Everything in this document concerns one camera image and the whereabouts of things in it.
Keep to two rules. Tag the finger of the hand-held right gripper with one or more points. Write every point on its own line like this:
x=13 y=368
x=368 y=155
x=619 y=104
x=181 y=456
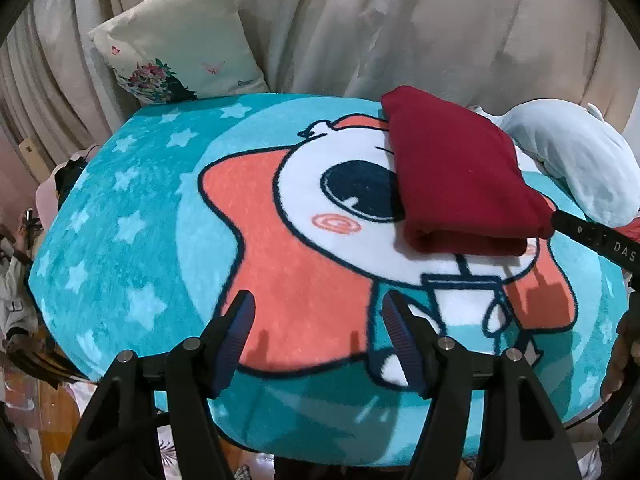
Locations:
x=570 y=224

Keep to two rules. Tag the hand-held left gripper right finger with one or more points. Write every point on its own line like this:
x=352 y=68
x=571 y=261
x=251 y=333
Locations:
x=406 y=355

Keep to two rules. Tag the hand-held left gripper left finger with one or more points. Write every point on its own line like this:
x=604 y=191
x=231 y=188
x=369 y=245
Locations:
x=235 y=340

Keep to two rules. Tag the red knit garment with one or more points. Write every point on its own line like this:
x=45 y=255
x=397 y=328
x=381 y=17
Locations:
x=450 y=185

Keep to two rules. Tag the person's right hand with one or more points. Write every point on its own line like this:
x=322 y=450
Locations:
x=617 y=360

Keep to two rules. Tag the light blue plush toy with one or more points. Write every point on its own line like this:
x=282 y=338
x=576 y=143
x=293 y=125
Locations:
x=575 y=160

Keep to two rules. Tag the blue star cartoon blanket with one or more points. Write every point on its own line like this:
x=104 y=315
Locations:
x=125 y=260

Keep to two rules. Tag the black cloth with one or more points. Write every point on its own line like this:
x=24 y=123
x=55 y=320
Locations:
x=70 y=177

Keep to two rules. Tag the beige curtain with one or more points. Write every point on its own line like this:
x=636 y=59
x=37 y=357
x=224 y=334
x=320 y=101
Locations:
x=400 y=25

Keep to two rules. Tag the beige standing air conditioner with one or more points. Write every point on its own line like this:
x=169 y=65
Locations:
x=32 y=157

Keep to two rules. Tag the cream floral pillow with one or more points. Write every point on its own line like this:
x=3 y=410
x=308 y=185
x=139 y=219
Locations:
x=190 y=35

